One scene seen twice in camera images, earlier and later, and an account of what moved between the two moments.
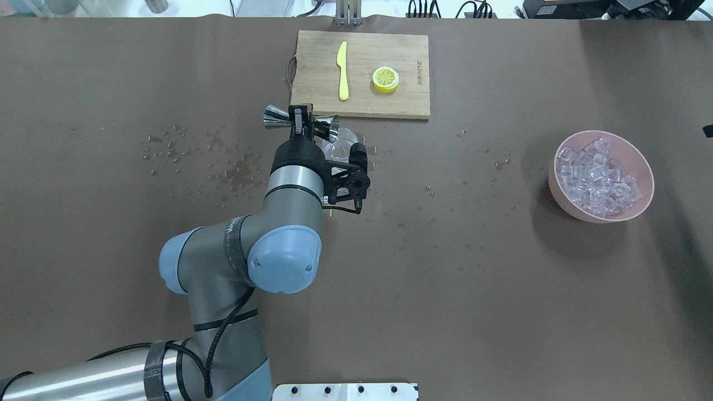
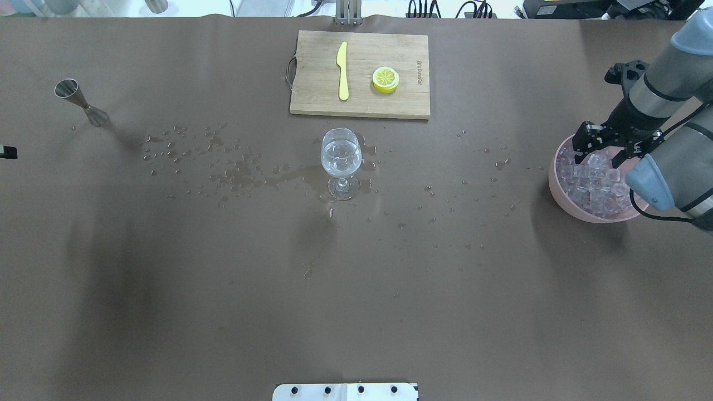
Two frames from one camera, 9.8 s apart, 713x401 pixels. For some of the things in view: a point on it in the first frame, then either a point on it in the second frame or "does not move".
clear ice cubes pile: x=589 y=176 does not move
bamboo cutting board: x=316 y=79 does not move
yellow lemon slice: x=385 y=79 does not move
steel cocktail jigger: x=326 y=127 → x=68 y=88
